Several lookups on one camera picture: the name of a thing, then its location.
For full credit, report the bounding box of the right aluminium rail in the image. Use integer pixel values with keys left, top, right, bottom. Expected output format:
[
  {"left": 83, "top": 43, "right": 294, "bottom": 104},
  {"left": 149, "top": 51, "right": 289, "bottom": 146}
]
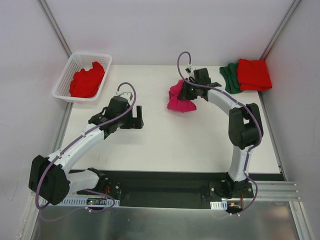
[{"left": 256, "top": 181, "right": 302, "bottom": 202}]

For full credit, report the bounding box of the left white cable duct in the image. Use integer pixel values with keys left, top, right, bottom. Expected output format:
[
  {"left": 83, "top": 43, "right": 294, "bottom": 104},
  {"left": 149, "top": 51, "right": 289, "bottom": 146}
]
[{"left": 57, "top": 196, "right": 120, "bottom": 207}]

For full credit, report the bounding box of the white perforated plastic basket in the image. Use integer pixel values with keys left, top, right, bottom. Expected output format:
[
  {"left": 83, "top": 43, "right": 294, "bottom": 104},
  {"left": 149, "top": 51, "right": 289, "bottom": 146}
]
[{"left": 51, "top": 52, "right": 113, "bottom": 103}]

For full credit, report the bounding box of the red t shirt in basket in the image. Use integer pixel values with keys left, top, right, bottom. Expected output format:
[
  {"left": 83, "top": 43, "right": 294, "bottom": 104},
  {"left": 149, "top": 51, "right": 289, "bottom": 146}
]
[{"left": 69, "top": 61, "right": 105, "bottom": 98}]

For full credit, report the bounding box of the white cable duct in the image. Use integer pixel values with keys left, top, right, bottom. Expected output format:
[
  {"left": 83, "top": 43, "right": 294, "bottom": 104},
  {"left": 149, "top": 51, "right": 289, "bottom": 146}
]
[
  {"left": 57, "top": 196, "right": 120, "bottom": 207},
  {"left": 210, "top": 200, "right": 228, "bottom": 211}
]

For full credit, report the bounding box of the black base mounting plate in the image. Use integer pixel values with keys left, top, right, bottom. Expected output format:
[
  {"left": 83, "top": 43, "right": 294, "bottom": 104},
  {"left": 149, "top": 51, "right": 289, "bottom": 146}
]
[{"left": 72, "top": 169, "right": 255, "bottom": 210}]

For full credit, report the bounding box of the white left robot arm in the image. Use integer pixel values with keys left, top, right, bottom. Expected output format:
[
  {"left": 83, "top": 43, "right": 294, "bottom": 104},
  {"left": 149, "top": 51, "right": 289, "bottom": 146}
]
[{"left": 28, "top": 91, "right": 144, "bottom": 205}]

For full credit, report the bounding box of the folded red t shirt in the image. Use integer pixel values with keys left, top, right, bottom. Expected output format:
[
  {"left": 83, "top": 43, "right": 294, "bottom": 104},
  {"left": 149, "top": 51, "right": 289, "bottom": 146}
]
[{"left": 236, "top": 58, "right": 272, "bottom": 92}]

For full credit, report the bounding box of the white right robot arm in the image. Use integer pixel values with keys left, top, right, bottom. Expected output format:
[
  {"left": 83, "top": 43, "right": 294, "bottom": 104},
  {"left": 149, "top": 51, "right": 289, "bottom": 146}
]
[{"left": 178, "top": 65, "right": 263, "bottom": 199}]

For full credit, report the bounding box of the left aluminium frame post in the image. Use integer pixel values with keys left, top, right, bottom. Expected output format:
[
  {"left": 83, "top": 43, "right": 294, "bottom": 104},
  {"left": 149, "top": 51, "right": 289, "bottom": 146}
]
[{"left": 37, "top": 0, "right": 72, "bottom": 58}]

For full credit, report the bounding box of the right white cable duct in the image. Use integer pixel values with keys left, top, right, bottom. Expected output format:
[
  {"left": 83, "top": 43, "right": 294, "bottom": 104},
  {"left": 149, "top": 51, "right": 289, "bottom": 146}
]
[{"left": 210, "top": 200, "right": 228, "bottom": 211}]

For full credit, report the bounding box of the pink t shirt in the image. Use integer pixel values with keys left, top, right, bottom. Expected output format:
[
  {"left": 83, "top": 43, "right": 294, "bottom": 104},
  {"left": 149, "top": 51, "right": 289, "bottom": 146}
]
[{"left": 167, "top": 79, "right": 197, "bottom": 113}]

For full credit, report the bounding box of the folded green t shirt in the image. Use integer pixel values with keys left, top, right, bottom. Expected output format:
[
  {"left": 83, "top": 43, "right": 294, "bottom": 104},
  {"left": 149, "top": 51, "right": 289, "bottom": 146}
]
[{"left": 219, "top": 63, "right": 242, "bottom": 94}]

